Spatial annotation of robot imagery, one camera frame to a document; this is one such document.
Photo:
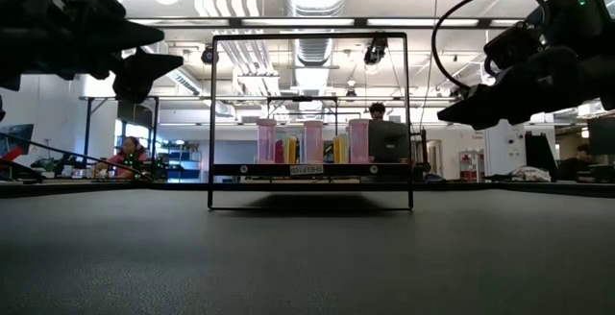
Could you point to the black angled stand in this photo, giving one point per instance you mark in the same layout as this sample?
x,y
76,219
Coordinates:
x,y
540,156

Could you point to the white shelf label sticker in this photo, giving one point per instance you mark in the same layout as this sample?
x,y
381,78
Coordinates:
x,y
306,169

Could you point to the white crumpled cloth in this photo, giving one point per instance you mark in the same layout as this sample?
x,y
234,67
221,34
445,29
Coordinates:
x,y
528,175

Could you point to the black computer monitor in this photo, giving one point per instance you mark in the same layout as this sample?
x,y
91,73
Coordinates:
x,y
601,135
388,139

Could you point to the white building column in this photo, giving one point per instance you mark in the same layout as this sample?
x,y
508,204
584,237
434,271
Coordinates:
x,y
502,149

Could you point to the person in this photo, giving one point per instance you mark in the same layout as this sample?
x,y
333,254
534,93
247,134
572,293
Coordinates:
x,y
579,161
127,157
377,110

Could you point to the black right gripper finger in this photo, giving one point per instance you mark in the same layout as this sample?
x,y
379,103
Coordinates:
x,y
499,125
490,101

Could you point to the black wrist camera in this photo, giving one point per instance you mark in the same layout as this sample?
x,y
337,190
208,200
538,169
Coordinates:
x,y
514,46
98,3

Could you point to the black aluminium rig frame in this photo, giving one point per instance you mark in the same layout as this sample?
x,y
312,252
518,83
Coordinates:
x,y
144,186

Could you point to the black background rig frame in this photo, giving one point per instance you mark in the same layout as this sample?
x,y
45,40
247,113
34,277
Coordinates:
x,y
302,98
88,132

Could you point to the small computer monitor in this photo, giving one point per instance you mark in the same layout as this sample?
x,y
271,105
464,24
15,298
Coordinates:
x,y
17,135

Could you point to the black table mat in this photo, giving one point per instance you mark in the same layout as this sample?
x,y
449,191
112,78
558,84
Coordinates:
x,y
144,267

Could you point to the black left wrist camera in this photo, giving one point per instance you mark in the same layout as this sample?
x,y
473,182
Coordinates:
x,y
98,3

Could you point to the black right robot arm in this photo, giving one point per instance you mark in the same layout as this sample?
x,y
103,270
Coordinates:
x,y
581,12

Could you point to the pink medicine bottle white cap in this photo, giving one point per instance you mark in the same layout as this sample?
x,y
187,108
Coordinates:
x,y
313,142
359,141
266,141

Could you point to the black background robot arm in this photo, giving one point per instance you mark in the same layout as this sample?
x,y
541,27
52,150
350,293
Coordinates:
x,y
53,163

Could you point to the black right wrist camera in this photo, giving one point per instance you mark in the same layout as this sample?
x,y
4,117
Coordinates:
x,y
514,46

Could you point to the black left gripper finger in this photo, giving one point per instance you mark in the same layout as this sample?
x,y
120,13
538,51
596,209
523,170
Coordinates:
x,y
139,35
144,72

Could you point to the red storage rack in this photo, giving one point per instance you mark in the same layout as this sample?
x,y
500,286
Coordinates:
x,y
471,165

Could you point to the wooden shelf black metal frame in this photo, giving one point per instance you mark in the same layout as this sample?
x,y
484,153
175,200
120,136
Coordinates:
x,y
269,170

